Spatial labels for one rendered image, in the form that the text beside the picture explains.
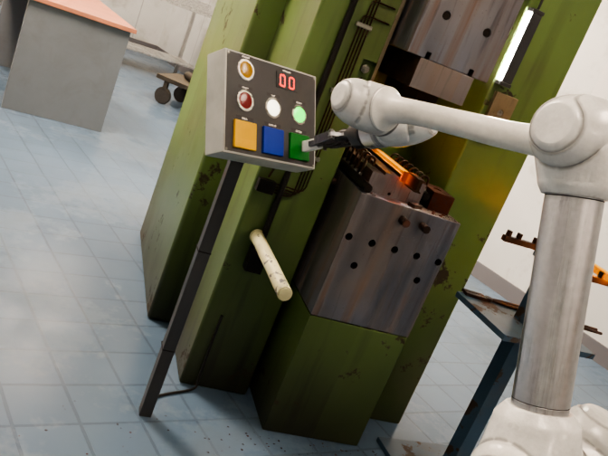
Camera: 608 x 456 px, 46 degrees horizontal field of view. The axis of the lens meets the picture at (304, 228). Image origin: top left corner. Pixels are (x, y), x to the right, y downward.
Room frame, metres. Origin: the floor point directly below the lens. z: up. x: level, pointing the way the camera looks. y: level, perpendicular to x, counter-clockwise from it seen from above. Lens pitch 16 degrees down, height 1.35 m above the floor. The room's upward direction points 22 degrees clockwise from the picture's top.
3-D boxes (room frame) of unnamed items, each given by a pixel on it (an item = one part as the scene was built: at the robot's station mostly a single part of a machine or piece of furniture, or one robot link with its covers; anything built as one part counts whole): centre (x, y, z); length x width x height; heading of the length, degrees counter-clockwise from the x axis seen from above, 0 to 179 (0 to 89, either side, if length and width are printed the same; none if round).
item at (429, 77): (2.51, -0.16, 1.32); 0.42 x 0.20 x 0.10; 21
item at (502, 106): (2.55, -0.48, 1.27); 0.09 x 0.02 x 0.17; 111
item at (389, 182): (2.51, -0.16, 0.96); 0.42 x 0.20 x 0.09; 21
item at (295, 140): (2.02, 0.10, 1.01); 0.07 x 0.05 x 0.07; 136
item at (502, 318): (2.34, -0.82, 0.67); 0.40 x 0.30 x 0.02; 116
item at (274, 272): (2.10, 0.06, 0.62); 0.44 x 0.05 x 0.05; 21
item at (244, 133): (1.87, 0.24, 1.01); 0.07 x 0.05 x 0.07; 136
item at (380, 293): (2.54, -0.20, 0.69); 0.56 x 0.38 x 0.45; 21
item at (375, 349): (2.54, -0.20, 0.23); 0.56 x 0.38 x 0.47; 21
